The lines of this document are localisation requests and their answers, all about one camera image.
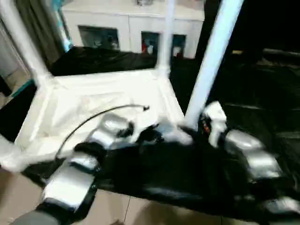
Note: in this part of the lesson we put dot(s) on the white plastic table leg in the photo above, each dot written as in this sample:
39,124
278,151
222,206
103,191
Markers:
4,152
23,42
166,35
211,58

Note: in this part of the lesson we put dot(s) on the white plastic table top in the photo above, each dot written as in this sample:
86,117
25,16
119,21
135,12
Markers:
93,93

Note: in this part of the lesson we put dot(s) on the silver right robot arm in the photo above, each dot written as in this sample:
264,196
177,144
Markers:
257,159

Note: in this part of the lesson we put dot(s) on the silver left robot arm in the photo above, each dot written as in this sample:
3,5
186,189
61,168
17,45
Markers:
65,185

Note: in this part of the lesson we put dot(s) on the white jar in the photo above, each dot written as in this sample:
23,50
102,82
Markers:
177,51

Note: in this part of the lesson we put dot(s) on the white cup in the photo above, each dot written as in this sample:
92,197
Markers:
150,49

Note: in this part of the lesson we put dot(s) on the red bottle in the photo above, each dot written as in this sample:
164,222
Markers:
144,45

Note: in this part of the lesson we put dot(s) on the dark low furniture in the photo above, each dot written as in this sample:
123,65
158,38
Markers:
279,57

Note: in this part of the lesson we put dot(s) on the black cabinet with gold label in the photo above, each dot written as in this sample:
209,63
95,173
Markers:
246,28

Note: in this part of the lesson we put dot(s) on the small white figurine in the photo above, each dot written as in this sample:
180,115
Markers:
97,43

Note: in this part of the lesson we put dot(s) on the white display cabinet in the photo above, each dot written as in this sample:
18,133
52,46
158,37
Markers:
105,16

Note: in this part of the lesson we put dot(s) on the light blue rack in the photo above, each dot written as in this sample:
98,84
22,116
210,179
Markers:
65,39

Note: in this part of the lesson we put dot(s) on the dark grey figurine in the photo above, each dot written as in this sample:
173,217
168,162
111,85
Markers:
144,2

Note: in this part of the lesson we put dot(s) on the teal floor mat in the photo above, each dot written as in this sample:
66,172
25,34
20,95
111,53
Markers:
22,87

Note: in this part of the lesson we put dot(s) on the grey curtain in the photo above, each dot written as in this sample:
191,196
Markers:
39,30

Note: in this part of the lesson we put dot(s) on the black floor stand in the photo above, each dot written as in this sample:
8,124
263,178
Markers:
5,85

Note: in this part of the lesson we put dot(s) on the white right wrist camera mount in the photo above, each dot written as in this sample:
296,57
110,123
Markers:
216,117

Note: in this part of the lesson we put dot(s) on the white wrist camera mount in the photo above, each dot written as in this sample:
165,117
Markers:
143,122
216,117

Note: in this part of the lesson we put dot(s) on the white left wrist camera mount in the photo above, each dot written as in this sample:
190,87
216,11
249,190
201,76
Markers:
143,122

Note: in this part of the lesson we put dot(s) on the grey door frame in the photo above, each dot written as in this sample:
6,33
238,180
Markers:
14,58

